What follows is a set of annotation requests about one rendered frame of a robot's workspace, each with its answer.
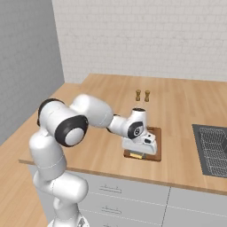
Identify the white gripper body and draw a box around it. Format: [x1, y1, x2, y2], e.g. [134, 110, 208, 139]
[121, 137, 159, 156]

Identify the yellow sponge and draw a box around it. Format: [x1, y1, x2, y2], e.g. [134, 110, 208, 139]
[129, 152, 144, 160]

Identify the brown wooden cutting board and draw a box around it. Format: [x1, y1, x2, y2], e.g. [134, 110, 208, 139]
[123, 126, 162, 163]

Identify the grey drawer front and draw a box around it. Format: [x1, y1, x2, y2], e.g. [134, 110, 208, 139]
[77, 172, 172, 206]
[79, 192, 168, 226]
[80, 208, 165, 227]

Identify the grey cupboard panel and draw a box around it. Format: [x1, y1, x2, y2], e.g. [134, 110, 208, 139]
[166, 186, 227, 215]
[161, 205, 227, 227]

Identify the wire rack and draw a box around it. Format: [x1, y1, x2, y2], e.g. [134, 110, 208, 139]
[199, 127, 227, 176]

